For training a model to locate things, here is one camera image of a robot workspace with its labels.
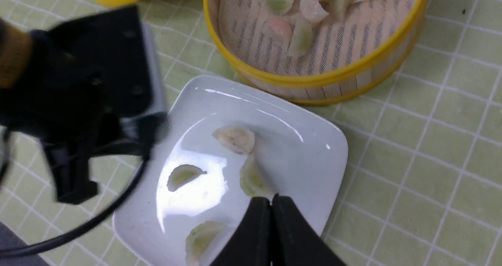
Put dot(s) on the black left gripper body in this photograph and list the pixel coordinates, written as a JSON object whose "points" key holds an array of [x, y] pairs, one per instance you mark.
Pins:
{"points": [[87, 87]]}

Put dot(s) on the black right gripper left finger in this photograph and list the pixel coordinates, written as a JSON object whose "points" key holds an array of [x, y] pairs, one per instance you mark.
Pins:
{"points": [[249, 244]]}

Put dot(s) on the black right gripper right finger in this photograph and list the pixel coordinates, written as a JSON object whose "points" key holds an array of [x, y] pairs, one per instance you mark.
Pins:
{"points": [[293, 241]]}

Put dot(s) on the green dumpling plate front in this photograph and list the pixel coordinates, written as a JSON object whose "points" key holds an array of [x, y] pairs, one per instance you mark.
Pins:
{"points": [[200, 238]]}

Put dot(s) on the green dumpling plate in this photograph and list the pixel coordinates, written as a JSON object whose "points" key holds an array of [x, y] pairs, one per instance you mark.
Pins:
{"points": [[200, 238], [182, 175]]}

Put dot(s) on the green dumpling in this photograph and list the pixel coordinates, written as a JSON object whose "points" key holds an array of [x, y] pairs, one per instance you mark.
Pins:
{"points": [[254, 182], [278, 7]]}

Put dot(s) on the pale white dumpling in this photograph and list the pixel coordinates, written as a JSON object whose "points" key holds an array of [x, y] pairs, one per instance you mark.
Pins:
{"points": [[239, 140]]}

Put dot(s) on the white square plate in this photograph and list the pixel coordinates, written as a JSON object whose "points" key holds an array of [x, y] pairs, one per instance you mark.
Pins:
{"points": [[303, 155]]}

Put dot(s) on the green checkered tablecloth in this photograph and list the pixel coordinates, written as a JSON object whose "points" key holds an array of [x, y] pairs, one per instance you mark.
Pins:
{"points": [[423, 183]]}

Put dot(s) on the bamboo steamer basket yellow rim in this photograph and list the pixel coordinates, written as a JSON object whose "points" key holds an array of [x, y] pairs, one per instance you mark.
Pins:
{"points": [[335, 86]]}

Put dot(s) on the pink dumpling in steamer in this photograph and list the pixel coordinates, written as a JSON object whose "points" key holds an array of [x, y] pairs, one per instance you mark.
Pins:
{"points": [[279, 31]]}

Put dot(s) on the green dumpling steamer front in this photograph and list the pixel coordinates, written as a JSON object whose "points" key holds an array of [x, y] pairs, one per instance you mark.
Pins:
{"points": [[302, 38]]}

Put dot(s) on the green dumpling in steamer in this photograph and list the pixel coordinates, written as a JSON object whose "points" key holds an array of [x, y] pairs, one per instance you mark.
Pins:
{"points": [[278, 7]]}

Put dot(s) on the white dumpling in steamer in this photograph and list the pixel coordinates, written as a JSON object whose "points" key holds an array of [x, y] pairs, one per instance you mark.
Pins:
{"points": [[312, 11]]}

